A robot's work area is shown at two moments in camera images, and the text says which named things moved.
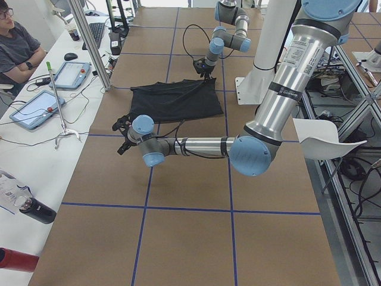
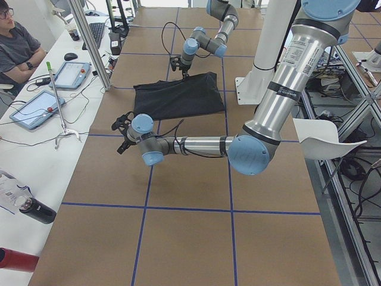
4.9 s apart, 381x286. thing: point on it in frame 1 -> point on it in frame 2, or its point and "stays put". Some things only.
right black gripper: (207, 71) -> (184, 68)
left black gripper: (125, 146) stays put
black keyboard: (96, 30) stays put
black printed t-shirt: (166, 102) stays put
